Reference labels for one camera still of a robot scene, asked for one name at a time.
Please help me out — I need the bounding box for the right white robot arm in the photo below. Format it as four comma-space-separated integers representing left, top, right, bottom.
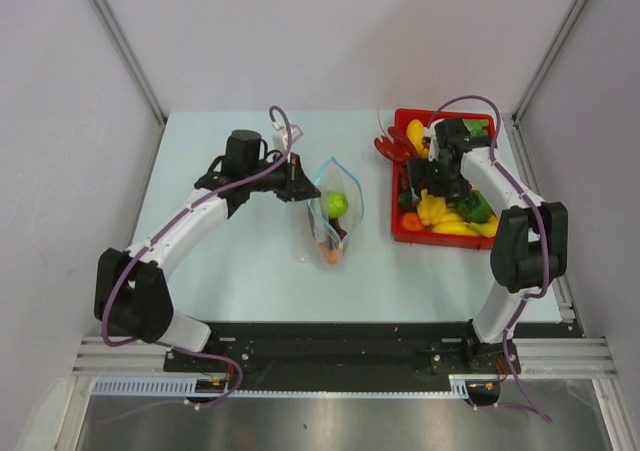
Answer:
407, 118, 568, 373

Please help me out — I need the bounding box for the yellow bell pepper toy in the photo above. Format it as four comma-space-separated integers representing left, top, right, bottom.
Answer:
416, 190, 447, 227

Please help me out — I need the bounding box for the light green apple toy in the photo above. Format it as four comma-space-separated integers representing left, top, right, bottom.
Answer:
326, 191, 349, 219

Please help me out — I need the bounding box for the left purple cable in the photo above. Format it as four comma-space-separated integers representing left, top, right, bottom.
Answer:
92, 104, 301, 422

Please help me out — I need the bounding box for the clear blue zip bag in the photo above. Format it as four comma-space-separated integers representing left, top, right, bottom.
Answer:
292, 157, 364, 268

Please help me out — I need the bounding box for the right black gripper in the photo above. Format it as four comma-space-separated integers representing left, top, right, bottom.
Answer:
407, 156, 470, 206

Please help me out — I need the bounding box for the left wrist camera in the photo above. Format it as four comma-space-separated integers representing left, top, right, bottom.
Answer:
272, 124, 303, 152

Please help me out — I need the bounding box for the dark green lime toy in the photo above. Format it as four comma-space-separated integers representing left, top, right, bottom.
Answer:
397, 191, 415, 212

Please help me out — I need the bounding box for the papaya slice toy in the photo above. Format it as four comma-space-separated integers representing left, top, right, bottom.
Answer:
315, 218, 348, 265

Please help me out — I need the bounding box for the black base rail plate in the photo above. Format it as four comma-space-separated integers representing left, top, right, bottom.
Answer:
102, 321, 584, 393

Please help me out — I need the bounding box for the purple cable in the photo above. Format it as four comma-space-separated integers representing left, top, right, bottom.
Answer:
92, 104, 301, 422
424, 94, 553, 424

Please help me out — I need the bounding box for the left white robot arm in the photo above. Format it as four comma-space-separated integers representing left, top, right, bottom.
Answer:
94, 125, 320, 371

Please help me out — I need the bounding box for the green lettuce toy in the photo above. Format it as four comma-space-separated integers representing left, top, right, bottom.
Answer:
463, 118, 491, 136

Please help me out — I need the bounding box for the yellow corn toy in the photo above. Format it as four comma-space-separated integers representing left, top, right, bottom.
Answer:
406, 119, 429, 158

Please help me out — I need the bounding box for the orange tangerine toy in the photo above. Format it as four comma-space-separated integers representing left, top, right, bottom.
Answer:
399, 212, 425, 232

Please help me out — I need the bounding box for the green bell pepper toy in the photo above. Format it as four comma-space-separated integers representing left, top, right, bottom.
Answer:
455, 189, 494, 224

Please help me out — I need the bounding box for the red plastic tray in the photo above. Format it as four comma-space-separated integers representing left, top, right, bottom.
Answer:
389, 108, 495, 250

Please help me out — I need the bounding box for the red lobster toy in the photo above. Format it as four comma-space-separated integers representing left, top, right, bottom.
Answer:
374, 126, 426, 165

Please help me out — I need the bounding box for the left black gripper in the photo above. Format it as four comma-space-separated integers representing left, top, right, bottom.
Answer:
245, 151, 320, 202

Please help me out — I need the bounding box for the yellow banana bunch toy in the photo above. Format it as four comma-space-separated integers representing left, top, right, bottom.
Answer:
431, 213, 498, 238

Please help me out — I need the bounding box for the grey cable duct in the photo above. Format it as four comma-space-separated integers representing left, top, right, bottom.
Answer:
92, 376, 468, 400

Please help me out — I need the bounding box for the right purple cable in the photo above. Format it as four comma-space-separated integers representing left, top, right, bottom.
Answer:
424, 94, 553, 424

